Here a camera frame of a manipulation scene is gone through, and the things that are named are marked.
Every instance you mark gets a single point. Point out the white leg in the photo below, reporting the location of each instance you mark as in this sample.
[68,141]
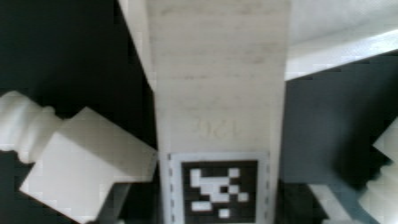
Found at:
[211,46]
[84,153]
[359,201]

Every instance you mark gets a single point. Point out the white desk top tray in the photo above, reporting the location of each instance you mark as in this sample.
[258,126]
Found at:
[343,30]

